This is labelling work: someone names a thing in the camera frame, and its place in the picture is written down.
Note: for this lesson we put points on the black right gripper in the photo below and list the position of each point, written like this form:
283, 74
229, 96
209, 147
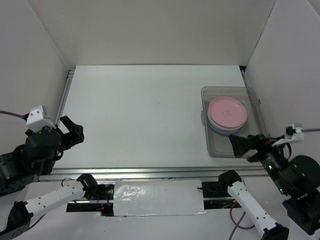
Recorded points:
259, 141

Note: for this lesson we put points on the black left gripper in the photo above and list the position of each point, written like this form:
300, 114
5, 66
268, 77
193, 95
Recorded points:
76, 135

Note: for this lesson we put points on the pink plastic plate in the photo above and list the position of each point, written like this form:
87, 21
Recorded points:
227, 112

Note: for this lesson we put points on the white watermelon pattern plate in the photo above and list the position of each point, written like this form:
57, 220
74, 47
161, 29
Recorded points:
221, 131

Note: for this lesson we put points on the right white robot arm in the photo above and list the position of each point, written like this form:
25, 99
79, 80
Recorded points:
288, 210

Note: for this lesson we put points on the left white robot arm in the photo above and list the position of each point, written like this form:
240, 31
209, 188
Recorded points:
24, 200

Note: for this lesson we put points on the clear plastic bin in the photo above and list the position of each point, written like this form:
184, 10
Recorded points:
218, 145

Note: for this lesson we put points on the white foam cover panel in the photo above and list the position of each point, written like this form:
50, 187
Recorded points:
158, 198

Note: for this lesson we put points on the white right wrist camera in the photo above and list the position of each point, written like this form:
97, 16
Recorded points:
292, 132

